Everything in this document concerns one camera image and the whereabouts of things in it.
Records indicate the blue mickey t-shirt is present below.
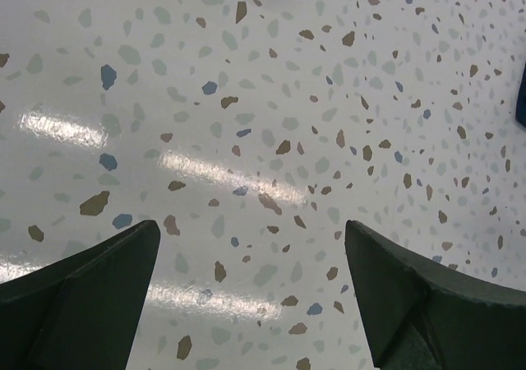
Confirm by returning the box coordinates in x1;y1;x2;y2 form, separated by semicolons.
514;67;526;128

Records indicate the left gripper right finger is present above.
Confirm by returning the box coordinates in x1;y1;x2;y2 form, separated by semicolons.
344;220;525;369

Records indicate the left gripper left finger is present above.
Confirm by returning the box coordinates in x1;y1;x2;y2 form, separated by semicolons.
1;220;160;369

